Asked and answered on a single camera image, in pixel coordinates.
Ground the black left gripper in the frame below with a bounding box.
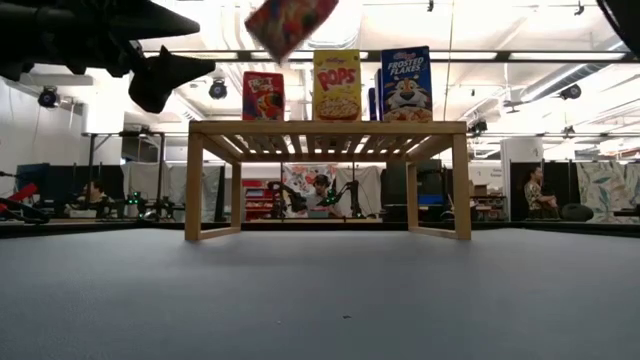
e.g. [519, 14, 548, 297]
[0, 0, 217, 115]

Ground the red Froot Loops cereal box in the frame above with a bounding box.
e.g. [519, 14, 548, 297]
[242, 71, 286, 122]
[243, 0, 341, 65]

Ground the yellow Corn Pops cereal box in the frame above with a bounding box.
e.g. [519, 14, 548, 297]
[312, 48, 363, 123]

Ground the wooden slatted shelf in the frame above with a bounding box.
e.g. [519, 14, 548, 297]
[183, 119, 473, 242]

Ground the white hanging cloth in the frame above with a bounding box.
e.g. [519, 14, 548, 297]
[122, 162, 224, 221]

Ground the person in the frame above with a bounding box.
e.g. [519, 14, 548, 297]
[304, 173, 346, 220]
[74, 178, 119, 219]
[522, 165, 561, 221]

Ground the black partition panel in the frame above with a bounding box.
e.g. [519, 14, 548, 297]
[509, 160, 579, 221]
[17, 163, 126, 219]

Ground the red storage rack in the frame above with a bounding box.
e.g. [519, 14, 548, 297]
[242, 179, 281, 222]

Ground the floral hanging cloth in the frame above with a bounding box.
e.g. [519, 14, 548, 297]
[282, 163, 386, 219]

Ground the red bar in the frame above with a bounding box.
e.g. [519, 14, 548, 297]
[0, 182, 39, 206]

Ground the blue table mat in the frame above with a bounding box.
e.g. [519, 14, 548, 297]
[0, 228, 640, 360]

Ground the black cabinet with blue screen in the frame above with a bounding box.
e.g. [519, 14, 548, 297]
[380, 159, 451, 221]

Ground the black ceiling light beam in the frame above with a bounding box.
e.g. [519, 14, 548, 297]
[142, 48, 631, 64]

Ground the white column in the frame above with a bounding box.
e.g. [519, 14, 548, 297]
[499, 137, 545, 221]

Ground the floral curtain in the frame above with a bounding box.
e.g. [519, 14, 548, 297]
[575, 160, 640, 225]

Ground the black cable loop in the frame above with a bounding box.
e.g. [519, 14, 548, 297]
[0, 197, 51, 225]

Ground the black metal table frame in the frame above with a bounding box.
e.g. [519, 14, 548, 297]
[0, 219, 640, 239]

